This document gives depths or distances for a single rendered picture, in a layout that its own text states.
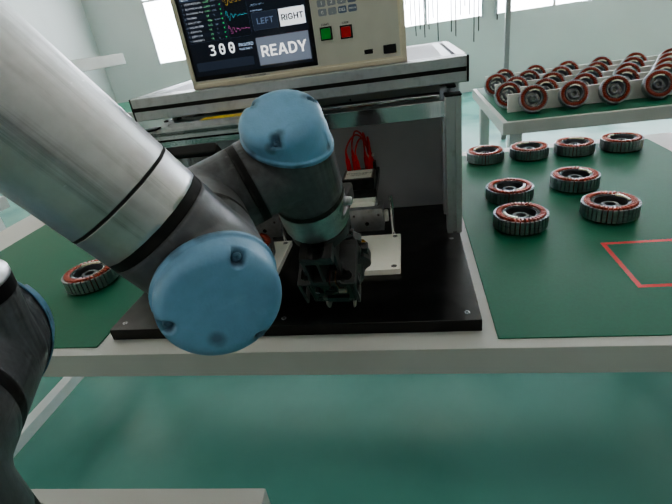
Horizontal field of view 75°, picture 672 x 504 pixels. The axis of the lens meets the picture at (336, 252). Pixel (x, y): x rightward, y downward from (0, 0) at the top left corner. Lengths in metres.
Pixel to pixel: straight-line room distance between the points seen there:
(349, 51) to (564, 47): 6.72
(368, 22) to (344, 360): 0.61
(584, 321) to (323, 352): 0.40
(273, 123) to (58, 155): 0.18
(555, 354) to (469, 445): 0.85
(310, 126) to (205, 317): 0.19
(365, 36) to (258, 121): 0.56
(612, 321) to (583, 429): 0.89
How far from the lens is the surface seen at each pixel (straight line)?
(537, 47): 7.45
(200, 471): 1.63
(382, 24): 0.92
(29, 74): 0.25
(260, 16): 0.95
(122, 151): 0.25
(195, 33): 1.00
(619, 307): 0.82
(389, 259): 0.86
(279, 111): 0.39
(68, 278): 1.12
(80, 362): 0.92
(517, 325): 0.74
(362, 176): 0.89
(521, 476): 1.49
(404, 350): 0.69
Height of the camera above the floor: 1.20
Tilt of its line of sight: 27 degrees down
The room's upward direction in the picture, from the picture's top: 9 degrees counter-clockwise
